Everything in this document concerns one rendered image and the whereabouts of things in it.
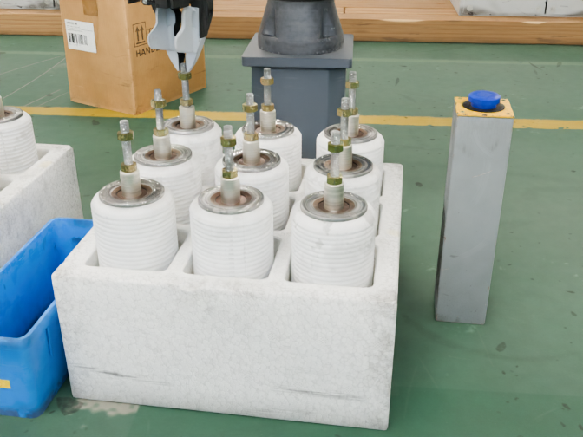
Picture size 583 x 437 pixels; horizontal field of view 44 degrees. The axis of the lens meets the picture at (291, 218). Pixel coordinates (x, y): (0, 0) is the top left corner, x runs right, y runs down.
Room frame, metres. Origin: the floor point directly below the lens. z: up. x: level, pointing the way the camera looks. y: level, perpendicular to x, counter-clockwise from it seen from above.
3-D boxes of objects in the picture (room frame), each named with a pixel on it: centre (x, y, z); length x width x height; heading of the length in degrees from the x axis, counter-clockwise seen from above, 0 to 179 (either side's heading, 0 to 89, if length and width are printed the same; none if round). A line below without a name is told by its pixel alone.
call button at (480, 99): (0.89, -0.25, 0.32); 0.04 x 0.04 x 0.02
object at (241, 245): (0.75, 0.07, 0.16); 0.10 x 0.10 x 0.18
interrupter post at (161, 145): (0.88, 0.17, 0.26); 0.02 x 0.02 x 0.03
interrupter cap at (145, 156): (0.88, 0.17, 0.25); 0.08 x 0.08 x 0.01
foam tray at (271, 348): (0.87, 0.05, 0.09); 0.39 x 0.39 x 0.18; 81
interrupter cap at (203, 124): (1.00, 0.15, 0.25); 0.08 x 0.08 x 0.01
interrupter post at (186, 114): (1.00, 0.15, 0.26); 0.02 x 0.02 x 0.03
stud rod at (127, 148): (0.77, 0.19, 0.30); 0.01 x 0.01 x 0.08
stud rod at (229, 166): (0.75, 0.07, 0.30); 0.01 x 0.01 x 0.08
